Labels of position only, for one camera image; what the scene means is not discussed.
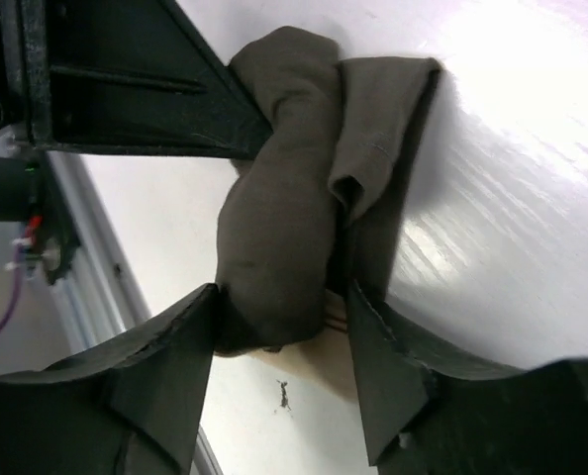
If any aluminium front rail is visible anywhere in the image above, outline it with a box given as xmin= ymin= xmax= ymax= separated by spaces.
xmin=49 ymin=152 xmax=221 ymax=474

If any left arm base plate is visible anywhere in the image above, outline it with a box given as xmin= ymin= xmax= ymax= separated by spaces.
xmin=35 ymin=156 xmax=81 ymax=285

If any dark grey underwear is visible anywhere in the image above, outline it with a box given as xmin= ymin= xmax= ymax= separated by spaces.
xmin=216 ymin=26 xmax=441 ymax=357

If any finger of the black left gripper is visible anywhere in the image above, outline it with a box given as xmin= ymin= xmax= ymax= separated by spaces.
xmin=0 ymin=1 xmax=271 ymax=159

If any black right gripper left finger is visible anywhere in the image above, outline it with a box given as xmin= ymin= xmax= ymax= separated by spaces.
xmin=0 ymin=284 xmax=219 ymax=474

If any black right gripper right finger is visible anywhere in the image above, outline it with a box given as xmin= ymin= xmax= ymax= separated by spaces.
xmin=346 ymin=285 xmax=588 ymax=474

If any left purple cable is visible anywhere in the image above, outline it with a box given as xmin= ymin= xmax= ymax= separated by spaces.
xmin=0 ymin=246 xmax=28 ymax=353

